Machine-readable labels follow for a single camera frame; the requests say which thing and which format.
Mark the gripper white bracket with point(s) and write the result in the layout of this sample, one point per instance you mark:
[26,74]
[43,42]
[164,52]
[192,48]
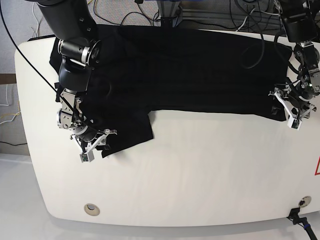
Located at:
[296,107]
[87,140]

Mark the black T-shirt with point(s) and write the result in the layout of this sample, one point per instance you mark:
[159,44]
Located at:
[144,69]

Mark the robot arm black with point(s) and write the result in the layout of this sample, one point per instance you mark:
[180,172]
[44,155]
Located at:
[79,48]
[300,28]

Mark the silver table grommet left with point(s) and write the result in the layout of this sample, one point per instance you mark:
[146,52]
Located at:
[91,209]

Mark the silver table grommet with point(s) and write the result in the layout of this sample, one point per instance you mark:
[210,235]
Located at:
[305,201]
[91,209]

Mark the silver table grommet right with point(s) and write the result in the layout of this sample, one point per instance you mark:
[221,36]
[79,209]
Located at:
[305,201]

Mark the black clamp with cable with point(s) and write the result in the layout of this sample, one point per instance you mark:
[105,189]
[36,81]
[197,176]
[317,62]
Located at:
[301,221]

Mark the aluminium frame post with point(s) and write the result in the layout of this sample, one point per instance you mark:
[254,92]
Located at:
[169,11]

